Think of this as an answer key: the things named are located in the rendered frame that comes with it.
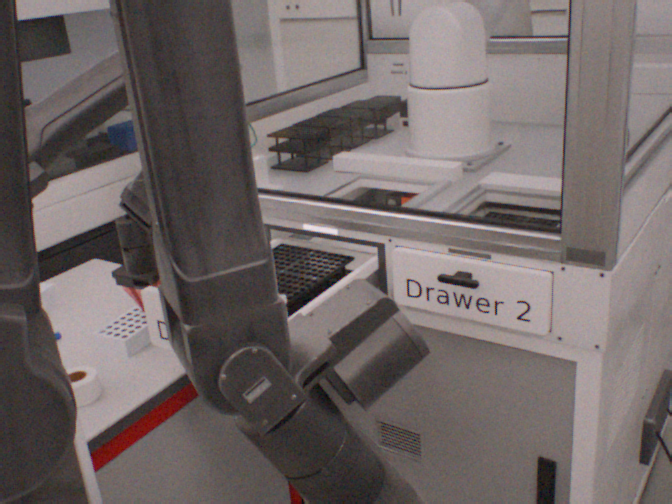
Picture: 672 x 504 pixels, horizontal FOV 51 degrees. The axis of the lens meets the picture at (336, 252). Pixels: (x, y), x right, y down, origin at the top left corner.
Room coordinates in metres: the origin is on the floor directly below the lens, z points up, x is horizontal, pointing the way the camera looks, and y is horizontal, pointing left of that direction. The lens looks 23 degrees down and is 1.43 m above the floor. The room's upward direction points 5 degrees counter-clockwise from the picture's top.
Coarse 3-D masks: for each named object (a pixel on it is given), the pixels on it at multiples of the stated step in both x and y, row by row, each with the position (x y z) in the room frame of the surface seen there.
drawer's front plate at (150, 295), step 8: (152, 288) 1.10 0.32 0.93; (144, 296) 1.10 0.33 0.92; (152, 296) 1.09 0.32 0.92; (144, 304) 1.10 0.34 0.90; (152, 304) 1.09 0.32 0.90; (160, 304) 1.08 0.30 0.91; (152, 312) 1.09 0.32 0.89; (160, 312) 1.08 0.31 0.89; (152, 320) 1.09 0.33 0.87; (160, 320) 1.08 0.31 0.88; (152, 328) 1.10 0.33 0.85; (152, 336) 1.10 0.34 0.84; (160, 344) 1.09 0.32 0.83; (168, 344) 1.08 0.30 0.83
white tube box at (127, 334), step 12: (132, 312) 1.28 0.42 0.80; (108, 324) 1.24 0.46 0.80; (120, 324) 1.24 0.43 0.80; (132, 324) 1.23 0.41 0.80; (144, 324) 1.23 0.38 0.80; (96, 336) 1.20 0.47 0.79; (108, 336) 1.19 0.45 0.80; (120, 336) 1.18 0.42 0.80; (132, 336) 1.18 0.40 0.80; (144, 336) 1.21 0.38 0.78; (96, 348) 1.20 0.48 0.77; (108, 348) 1.19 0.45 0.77; (120, 348) 1.17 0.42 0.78; (132, 348) 1.18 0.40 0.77
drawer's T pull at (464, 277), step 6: (438, 276) 1.09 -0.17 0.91; (444, 276) 1.08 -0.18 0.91; (450, 276) 1.08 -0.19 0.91; (456, 276) 1.08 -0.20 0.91; (462, 276) 1.08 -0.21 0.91; (468, 276) 1.08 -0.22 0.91; (444, 282) 1.08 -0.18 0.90; (450, 282) 1.07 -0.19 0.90; (456, 282) 1.07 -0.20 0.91; (462, 282) 1.06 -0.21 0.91; (468, 282) 1.05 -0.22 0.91; (474, 282) 1.05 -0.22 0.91; (474, 288) 1.05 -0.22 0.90
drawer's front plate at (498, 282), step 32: (416, 256) 1.15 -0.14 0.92; (448, 256) 1.13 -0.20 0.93; (416, 288) 1.15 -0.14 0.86; (448, 288) 1.12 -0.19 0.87; (480, 288) 1.08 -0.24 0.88; (512, 288) 1.05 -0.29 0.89; (544, 288) 1.02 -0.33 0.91; (480, 320) 1.08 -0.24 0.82; (512, 320) 1.05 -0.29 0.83; (544, 320) 1.01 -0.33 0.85
